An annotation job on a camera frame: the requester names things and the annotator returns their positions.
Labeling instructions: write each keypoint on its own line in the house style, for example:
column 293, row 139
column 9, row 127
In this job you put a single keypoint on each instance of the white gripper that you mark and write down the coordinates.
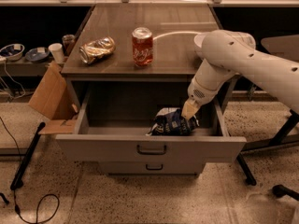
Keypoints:
column 196, row 94

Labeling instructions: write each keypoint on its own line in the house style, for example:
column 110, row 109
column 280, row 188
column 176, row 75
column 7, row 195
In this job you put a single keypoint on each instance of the blue chip bag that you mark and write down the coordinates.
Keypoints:
column 168, row 121

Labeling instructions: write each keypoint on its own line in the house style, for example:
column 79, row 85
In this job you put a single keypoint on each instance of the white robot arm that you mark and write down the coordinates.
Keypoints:
column 225, row 54

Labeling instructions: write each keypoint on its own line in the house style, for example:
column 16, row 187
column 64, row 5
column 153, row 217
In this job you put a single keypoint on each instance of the grey drawer cabinet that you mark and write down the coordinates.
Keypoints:
column 173, row 27

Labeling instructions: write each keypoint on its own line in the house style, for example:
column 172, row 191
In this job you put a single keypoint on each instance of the open top drawer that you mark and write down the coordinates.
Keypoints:
column 115, row 119

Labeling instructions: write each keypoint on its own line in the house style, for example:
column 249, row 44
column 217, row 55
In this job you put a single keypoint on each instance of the lower drawer front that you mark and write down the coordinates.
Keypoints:
column 151, row 168

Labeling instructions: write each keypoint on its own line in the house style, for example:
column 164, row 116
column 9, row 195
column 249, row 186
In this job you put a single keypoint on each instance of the white bowl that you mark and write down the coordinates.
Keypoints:
column 198, row 42

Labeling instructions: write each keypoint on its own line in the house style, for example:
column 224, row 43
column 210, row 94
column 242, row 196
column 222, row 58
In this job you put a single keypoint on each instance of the red soda can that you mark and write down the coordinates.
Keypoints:
column 142, row 42

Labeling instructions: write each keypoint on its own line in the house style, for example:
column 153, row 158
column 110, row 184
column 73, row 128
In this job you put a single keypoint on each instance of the black stand leg right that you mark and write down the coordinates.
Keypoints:
column 283, row 137

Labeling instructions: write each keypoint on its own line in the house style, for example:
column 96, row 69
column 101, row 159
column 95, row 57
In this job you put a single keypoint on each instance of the black stand leg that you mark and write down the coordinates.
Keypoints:
column 283, row 137
column 17, row 181

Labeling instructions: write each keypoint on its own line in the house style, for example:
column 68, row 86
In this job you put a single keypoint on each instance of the crushed gold can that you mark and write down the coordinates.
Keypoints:
column 97, row 49

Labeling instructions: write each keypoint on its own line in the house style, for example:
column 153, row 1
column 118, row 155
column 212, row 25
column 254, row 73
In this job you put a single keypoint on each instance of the black caster foot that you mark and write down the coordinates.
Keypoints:
column 279, row 191

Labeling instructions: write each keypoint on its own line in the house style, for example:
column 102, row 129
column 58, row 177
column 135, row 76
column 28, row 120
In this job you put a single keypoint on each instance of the cardboard box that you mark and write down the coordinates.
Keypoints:
column 52, row 100

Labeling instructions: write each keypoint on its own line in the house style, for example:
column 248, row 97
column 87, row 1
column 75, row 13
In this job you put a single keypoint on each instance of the brown glass jar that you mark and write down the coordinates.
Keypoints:
column 68, row 41

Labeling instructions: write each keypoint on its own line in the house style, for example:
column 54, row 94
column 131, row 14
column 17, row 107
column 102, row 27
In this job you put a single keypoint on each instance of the white paper cup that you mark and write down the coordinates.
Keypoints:
column 56, row 50

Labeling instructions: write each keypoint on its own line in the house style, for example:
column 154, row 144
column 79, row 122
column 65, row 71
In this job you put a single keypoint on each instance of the blue bowl right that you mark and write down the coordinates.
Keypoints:
column 37, row 55

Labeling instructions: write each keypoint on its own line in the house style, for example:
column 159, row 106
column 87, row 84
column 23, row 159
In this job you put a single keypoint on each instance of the blue bowl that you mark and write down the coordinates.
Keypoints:
column 37, row 55
column 12, row 52

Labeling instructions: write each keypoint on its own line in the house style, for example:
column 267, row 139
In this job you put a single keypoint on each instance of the blue bowl left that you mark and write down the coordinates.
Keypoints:
column 12, row 52

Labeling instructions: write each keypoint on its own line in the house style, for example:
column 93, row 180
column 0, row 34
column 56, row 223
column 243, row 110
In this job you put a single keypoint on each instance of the black stand leg left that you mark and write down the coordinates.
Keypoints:
column 17, row 181

